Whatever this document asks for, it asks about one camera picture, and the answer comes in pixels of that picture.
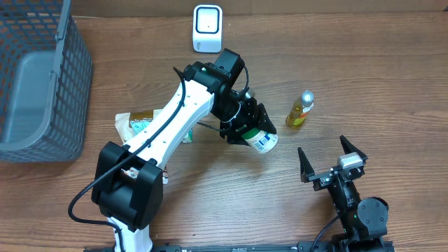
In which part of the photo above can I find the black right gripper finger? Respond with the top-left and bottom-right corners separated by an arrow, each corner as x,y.
297,147 -> 315,183
339,135 -> 368,162

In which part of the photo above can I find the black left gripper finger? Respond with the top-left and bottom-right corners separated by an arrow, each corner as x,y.
257,103 -> 277,134
226,132 -> 247,146

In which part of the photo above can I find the green lid white jar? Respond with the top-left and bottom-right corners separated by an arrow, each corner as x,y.
241,128 -> 279,153

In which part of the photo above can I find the yellow liquid bottle silver cap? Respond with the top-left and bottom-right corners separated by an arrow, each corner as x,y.
286,90 -> 314,129

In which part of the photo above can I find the teal white tissue pack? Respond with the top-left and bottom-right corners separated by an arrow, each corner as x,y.
182,130 -> 193,144

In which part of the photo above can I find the brown teal snack bag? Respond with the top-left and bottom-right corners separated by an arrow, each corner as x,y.
114,108 -> 169,186

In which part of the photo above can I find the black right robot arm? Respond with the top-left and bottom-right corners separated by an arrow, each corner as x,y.
297,135 -> 395,252

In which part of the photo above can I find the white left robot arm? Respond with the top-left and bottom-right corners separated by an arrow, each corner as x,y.
92,59 -> 278,251

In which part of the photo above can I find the white barcode scanner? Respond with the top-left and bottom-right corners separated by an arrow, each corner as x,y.
192,4 -> 223,53

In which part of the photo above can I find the dark grey mesh basket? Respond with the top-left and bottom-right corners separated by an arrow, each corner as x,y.
1,0 -> 93,162

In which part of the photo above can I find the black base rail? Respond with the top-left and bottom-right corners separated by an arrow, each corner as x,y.
84,241 -> 396,252

